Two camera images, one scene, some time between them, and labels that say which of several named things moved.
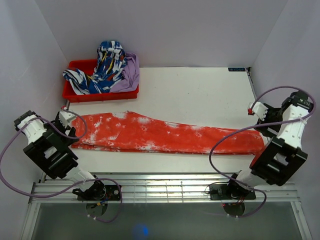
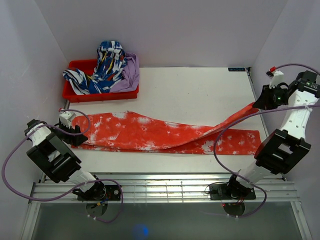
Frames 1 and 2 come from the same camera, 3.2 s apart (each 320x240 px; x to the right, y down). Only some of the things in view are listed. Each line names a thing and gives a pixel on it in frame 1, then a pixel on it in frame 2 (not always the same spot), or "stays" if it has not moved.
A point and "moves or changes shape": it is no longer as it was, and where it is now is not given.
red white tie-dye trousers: x=132 y=132 moves or changes shape
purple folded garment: x=131 y=73 stays
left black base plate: x=97 y=191 stays
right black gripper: x=264 y=130 -> x=263 y=101
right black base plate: x=230 y=191 stays
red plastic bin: x=90 y=66 stays
